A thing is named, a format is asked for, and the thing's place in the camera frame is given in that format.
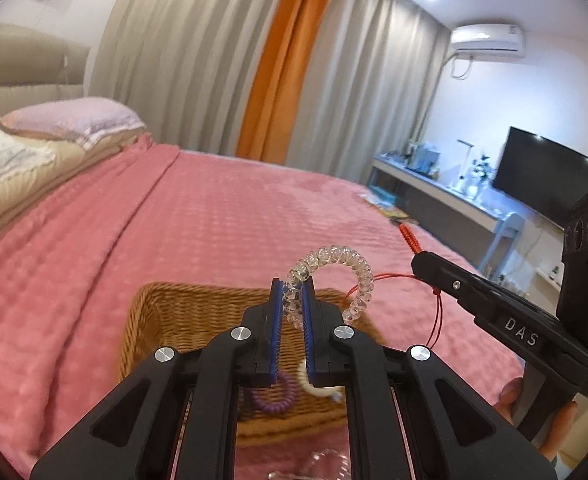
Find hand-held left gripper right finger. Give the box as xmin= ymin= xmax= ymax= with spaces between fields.
xmin=301 ymin=280 xmax=560 ymax=480

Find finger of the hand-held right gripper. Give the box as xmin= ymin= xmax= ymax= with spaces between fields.
xmin=411 ymin=252 xmax=560 ymax=361

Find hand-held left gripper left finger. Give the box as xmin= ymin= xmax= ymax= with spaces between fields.
xmin=30 ymin=278 xmax=285 ymax=480

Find red string bracelet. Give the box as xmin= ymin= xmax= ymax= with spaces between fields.
xmin=343 ymin=225 xmax=445 ymax=348

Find clear spiral hair tie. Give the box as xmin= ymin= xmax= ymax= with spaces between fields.
xmin=283 ymin=245 xmax=375 ymax=333

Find woven wicker basket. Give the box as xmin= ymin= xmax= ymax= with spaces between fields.
xmin=118 ymin=281 xmax=391 ymax=453

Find person's right hand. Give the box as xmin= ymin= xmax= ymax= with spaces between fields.
xmin=493 ymin=377 xmax=581 ymax=467

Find light blue chair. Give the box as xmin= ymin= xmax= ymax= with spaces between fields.
xmin=478 ymin=212 xmax=526 ymax=279

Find grey desk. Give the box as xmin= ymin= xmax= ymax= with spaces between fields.
xmin=371 ymin=152 xmax=506 ymax=272

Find black television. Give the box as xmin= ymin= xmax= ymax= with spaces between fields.
xmin=491 ymin=126 xmax=588 ymax=234

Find teal packet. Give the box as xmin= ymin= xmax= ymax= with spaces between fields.
xmin=360 ymin=187 xmax=397 ymax=207

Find small potted plant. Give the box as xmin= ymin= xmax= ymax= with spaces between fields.
xmin=471 ymin=152 xmax=493 ymax=197

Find pink quilted blanket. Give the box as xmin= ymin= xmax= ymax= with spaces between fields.
xmin=0 ymin=141 xmax=525 ymax=480

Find boxes on desk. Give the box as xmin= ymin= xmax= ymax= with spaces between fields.
xmin=403 ymin=139 xmax=441 ymax=179

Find white desk lamp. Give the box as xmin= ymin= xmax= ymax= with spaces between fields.
xmin=456 ymin=138 xmax=478 ymax=192

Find grey curtain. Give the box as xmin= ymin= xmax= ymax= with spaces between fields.
xmin=283 ymin=0 xmax=451 ymax=187
xmin=90 ymin=0 xmax=302 ymax=155

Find orange curtain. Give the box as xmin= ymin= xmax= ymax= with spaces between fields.
xmin=236 ymin=0 xmax=343 ymax=165

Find white air conditioner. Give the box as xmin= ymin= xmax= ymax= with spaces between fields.
xmin=449 ymin=22 xmax=526 ymax=54

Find beige duvet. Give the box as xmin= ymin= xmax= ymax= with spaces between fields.
xmin=0 ymin=130 xmax=155 ymax=257

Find pink pillow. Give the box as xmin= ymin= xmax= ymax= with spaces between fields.
xmin=0 ymin=97 xmax=147 ymax=151

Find white floral pillow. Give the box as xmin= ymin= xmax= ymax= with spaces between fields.
xmin=0 ymin=119 xmax=57 ymax=192

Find beige padded headboard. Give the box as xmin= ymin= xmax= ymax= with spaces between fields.
xmin=0 ymin=22 xmax=92 ymax=122

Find white spiral hair tie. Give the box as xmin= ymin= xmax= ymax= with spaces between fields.
xmin=296 ymin=359 xmax=345 ymax=402

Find purple spiral hair tie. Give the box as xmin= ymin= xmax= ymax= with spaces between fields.
xmin=250 ymin=371 xmax=297 ymax=414

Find clear plastic bracelet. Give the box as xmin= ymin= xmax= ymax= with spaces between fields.
xmin=268 ymin=449 xmax=351 ymax=480

